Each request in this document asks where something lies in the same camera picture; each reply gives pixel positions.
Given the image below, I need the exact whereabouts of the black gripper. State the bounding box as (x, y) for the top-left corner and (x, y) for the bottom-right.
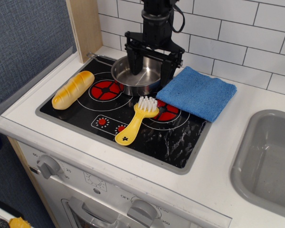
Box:
(125, 20), (184, 87)

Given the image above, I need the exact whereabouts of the metal pot with handle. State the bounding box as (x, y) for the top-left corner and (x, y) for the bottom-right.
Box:
(87, 52), (162, 96)

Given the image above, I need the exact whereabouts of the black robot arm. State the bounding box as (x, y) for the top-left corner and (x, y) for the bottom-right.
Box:
(125, 0), (185, 87)

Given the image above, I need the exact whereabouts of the blue towel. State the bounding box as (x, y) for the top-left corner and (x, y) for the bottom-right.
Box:
(156, 66), (237, 123)

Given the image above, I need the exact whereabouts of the yellow dish brush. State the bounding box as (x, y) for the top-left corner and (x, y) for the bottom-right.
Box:
(115, 96), (159, 146)

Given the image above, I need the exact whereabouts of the black toy stovetop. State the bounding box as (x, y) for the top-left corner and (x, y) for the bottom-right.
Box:
(36, 56), (211, 174)

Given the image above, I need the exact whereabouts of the toy bread loaf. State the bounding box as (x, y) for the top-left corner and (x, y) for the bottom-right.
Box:
(51, 71), (95, 110)

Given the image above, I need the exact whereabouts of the grey left oven knob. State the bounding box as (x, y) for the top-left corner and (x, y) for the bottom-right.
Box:
(37, 155), (60, 179)

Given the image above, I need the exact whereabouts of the grey oven knob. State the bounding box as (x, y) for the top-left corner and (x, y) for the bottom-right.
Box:
(127, 199), (158, 228)
(37, 155), (60, 179)

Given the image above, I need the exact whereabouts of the grey right oven knob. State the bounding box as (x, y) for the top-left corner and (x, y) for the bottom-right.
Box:
(127, 199), (158, 228)

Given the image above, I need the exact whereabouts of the grey sink basin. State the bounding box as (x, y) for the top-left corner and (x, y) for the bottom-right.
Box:
(230, 110), (285, 217)

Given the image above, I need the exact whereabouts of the yellow black object on floor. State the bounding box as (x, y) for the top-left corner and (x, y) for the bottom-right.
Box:
(0, 217), (31, 228)

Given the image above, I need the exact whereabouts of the wooden side post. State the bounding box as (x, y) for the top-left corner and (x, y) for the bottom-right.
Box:
(66, 0), (103, 63)

